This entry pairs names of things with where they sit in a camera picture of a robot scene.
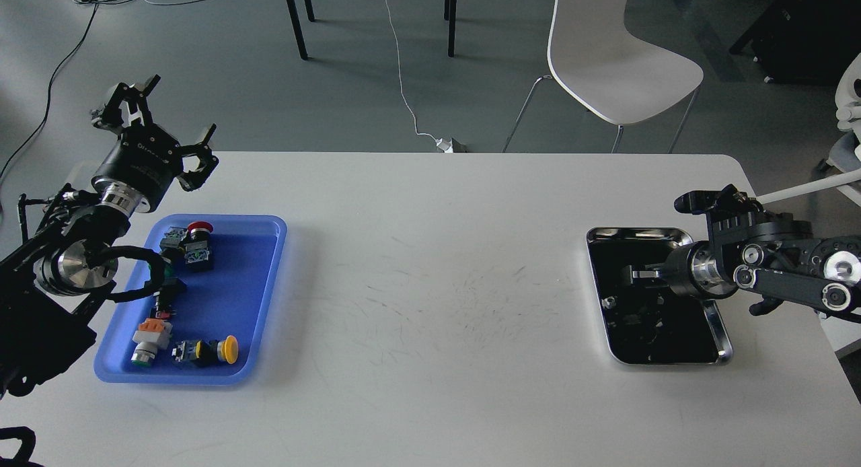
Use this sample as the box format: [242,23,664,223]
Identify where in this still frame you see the black cabinet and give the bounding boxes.
[728,0,860,85]

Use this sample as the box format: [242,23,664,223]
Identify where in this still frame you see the black floor cable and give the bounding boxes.
[0,0,169,215]

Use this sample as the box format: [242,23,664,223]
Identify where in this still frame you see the orange grey push button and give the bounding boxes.
[131,318,173,367]

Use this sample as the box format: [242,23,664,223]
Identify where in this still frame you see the black selector switch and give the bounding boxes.
[148,277,188,320]

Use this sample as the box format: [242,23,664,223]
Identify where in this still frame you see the blue plastic tray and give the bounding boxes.
[94,215,288,386]

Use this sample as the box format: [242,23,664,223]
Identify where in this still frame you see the white power cable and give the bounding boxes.
[378,0,467,154]

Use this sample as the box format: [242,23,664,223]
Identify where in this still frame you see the silver metal tray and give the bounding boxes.
[587,227,734,366]

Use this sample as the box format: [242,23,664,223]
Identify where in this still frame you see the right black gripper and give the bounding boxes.
[622,242,738,299]

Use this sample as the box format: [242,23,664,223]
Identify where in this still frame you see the yellow mushroom push button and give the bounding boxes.
[170,335,239,367]

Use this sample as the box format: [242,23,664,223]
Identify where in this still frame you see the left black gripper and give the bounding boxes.
[90,75,219,213]

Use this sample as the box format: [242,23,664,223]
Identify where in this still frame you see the white plastic chair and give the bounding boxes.
[502,0,704,154]

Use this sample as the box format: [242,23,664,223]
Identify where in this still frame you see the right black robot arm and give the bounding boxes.
[622,185,860,323]

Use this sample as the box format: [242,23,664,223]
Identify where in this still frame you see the black table legs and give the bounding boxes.
[281,0,458,61]

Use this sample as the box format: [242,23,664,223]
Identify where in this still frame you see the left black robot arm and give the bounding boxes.
[1,75,218,396]

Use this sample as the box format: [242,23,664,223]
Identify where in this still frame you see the white office chair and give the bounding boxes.
[757,56,860,205]

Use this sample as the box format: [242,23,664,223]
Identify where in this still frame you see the green push button switch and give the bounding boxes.
[159,227,188,279]

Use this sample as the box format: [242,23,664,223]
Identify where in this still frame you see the red mushroom push button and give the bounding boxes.
[182,221,213,272]

